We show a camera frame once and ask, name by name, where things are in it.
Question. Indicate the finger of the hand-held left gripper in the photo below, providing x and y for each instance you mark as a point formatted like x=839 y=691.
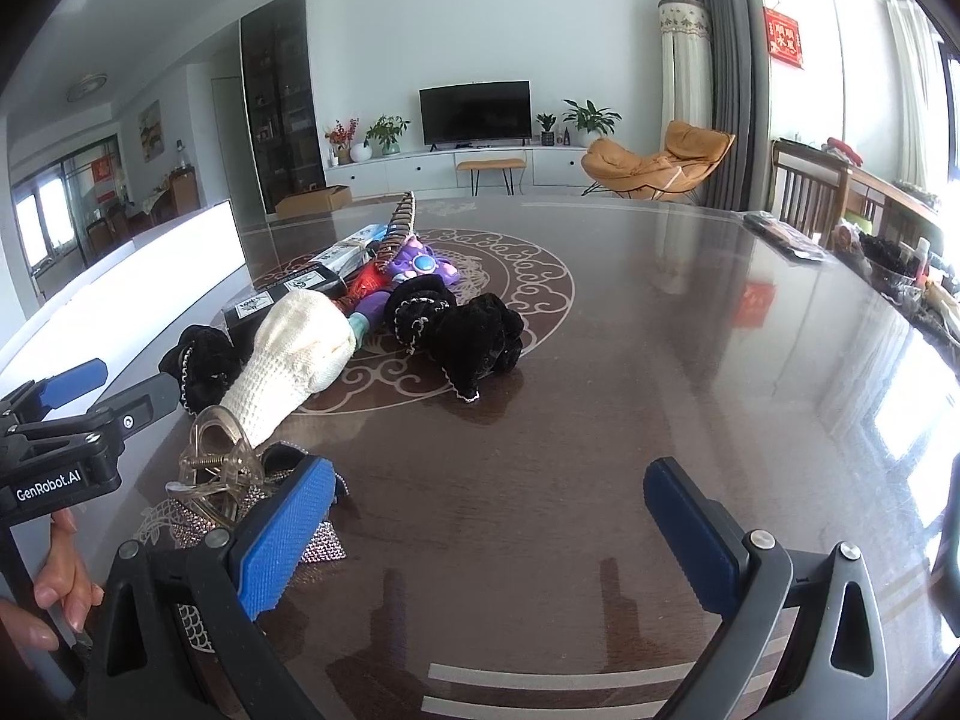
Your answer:
x=71 y=384
x=142 y=405

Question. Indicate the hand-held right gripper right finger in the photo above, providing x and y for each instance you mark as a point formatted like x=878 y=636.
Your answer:
x=690 y=540

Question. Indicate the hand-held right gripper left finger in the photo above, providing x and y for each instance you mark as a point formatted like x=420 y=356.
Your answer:
x=281 y=540

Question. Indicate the silver rhinestone hair accessory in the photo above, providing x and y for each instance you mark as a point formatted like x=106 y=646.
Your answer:
x=319 y=544

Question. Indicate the black scrunchie white trim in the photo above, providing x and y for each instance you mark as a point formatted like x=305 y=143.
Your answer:
x=199 y=360

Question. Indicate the clear plastic hair claw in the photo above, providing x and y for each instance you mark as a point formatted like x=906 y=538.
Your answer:
x=217 y=427

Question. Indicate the white cardboard box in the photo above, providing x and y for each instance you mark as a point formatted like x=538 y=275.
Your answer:
x=112 y=292

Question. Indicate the black printed box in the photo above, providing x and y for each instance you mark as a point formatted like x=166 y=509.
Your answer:
x=259 y=301

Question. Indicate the white knit glove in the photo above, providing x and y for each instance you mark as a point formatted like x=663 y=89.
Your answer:
x=292 y=360

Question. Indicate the red and pink item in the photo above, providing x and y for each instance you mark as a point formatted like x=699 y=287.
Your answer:
x=369 y=283

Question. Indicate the blue white toothpaste box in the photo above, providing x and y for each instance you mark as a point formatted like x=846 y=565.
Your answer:
x=352 y=244

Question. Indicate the large black velvet scrunchie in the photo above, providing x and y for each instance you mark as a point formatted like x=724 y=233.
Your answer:
x=472 y=337

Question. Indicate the purple toy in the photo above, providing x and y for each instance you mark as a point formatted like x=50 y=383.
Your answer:
x=412 y=259

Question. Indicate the brown beaded hair claw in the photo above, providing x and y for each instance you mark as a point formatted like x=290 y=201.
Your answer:
x=401 y=221

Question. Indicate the person's left hand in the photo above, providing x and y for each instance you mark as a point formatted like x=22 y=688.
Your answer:
x=64 y=585

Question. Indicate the wooden dining chair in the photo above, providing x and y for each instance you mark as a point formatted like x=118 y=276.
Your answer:
x=120 y=223
x=97 y=236

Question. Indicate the balcony glass door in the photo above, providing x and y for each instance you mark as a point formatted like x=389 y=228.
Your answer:
x=52 y=210

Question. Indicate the dining table with cloth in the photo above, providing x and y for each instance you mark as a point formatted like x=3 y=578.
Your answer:
x=156 y=204

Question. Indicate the red door banner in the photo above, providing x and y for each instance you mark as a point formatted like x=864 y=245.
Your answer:
x=106 y=178

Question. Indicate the small wooden cabinet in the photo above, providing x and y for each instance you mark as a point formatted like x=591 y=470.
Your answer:
x=185 y=191

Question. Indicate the glass bottle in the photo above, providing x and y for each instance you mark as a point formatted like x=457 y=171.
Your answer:
x=181 y=154

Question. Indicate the brown cardboard box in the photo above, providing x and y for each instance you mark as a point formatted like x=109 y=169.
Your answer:
x=311 y=199

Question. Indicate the round ceiling light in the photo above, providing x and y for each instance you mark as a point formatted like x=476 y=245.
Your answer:
x=86 y=86

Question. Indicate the dark flat item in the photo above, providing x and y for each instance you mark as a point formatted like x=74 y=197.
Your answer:
x=784 y=236

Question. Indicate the white round vase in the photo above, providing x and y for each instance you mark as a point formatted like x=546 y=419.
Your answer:
x=361 y=152

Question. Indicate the red flowers in vase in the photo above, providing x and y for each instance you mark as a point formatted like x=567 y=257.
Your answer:
x=341 y=136

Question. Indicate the dark glass display cabinet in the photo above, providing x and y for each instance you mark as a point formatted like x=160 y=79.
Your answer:
x=281 y=90

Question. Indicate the white television cabinet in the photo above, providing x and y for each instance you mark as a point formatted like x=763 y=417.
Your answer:
x=420 y=169

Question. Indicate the small white bottle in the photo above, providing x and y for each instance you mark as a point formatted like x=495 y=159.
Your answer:
x=922 y=259

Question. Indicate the green plant in pot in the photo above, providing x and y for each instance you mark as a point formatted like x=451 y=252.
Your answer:
x=386 y=131

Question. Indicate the orange lounge chair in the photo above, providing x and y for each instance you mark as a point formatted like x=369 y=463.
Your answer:
x=645 y=157

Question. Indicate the wooden bench black legs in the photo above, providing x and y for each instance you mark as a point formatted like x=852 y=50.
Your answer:
x=491 y=163

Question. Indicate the large leafy potted plant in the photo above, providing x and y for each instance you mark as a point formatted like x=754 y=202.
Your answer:
x=592 y=120

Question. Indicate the small potted plant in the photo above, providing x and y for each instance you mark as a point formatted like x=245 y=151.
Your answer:
x=546 y=124

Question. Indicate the black television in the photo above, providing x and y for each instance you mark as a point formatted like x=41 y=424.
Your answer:
x=476 y=112

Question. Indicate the grey curtain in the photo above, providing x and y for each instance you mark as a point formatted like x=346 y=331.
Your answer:
x=739 y=90

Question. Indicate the covered standing air conditioner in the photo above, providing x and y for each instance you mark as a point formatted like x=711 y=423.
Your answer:
x=686 y=52

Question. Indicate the white sheer curtain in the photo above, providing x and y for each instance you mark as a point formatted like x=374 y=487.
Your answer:
x=915 y=90

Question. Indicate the framed wall painting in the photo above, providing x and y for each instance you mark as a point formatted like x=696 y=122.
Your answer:
x=150 y=129

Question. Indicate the red wall decoration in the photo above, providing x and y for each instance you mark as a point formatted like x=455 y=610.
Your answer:
x=784 y=36

